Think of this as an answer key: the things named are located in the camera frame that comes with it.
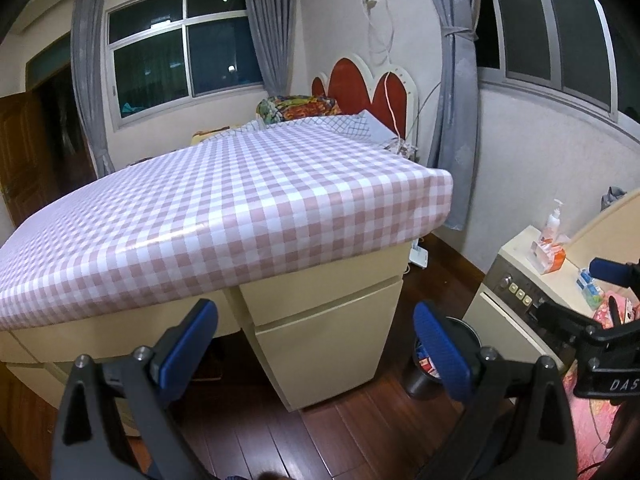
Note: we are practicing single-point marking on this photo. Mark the floral mattress pad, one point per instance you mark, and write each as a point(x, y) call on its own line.
point(402, 150)

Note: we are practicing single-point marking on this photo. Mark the pink checkered tablecloth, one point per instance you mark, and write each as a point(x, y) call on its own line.
point(225, 220)

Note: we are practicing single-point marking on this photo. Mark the orange tissue pack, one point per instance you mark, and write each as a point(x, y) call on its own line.
point(550, 257)

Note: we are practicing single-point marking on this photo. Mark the grey crumpled cloth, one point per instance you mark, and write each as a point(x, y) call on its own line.
point(614, 199)

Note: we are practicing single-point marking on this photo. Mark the cream bedside cabinet with buttons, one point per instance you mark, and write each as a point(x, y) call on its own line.
point(505, 320)

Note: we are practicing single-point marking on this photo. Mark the brown wooden door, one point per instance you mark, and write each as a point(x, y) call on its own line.
point(25, 160)

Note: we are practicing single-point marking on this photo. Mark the white floor adapter box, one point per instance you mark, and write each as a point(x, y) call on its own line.
point(419, 255)

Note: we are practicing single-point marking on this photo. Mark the side window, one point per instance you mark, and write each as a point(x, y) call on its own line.
point(555, 35)

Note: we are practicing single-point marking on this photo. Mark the blue and white box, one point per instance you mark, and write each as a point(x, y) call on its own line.
point(587, 287)

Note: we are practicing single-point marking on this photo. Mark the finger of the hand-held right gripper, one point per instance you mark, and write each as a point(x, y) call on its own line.
point(612, 271)
point(562, 321)

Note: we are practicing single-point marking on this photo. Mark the black trash bucket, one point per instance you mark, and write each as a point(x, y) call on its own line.
point(425, 385)

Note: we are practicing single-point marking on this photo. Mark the pink floral blanket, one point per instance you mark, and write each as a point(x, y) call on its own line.
point(582, 420)

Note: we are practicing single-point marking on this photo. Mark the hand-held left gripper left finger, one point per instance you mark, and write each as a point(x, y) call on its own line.
point(190, 344)

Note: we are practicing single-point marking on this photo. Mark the large sliding window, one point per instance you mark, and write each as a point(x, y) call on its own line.
point(185, 45)

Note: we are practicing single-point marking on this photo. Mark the cream headboard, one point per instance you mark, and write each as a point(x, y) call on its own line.
point(600, 232)

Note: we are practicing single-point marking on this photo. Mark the red and white headboard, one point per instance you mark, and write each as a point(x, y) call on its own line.
point(350, 82)

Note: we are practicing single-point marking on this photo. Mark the colourful patterned pillow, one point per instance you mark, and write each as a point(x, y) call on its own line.
point(297, 107)

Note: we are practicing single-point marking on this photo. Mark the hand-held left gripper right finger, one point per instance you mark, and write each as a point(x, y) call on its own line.
point(442, 352)

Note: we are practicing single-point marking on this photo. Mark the white pump bottle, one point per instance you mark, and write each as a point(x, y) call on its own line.
point(552, 222)

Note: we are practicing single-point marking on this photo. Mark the cream desk with drawers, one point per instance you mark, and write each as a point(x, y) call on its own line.
point(320, 340)

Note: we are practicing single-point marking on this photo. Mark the tied grey curtain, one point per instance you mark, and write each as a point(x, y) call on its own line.
point(455, 110)

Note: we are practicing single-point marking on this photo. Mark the green transom window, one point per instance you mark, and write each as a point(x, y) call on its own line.
point(47, 62)

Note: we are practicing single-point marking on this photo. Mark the white grid bedsheet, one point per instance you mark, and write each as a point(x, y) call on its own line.
point(340, 125)

